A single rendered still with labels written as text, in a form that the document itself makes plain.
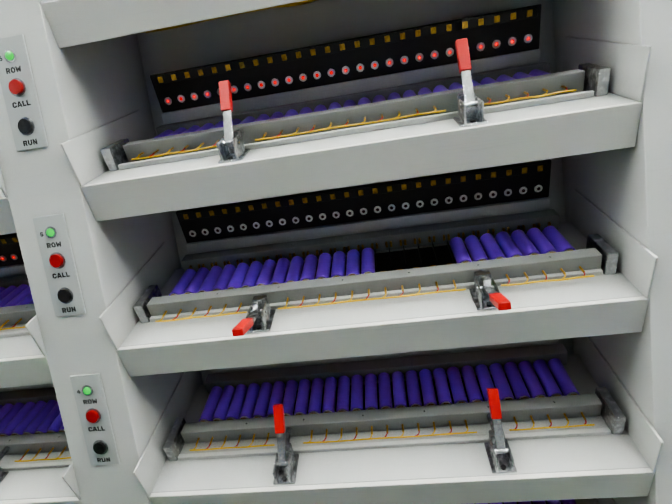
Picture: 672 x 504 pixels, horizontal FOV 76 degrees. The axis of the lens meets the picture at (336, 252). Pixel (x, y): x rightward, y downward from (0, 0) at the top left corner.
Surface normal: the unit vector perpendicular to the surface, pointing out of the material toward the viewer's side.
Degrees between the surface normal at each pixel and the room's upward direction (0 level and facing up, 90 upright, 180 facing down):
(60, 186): 90
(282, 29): 90
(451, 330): 110
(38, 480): 20
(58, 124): 90
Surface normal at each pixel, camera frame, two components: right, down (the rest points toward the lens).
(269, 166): -0.05, 0.48
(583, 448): -0.16, -0.87
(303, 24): -0.11, 0.15
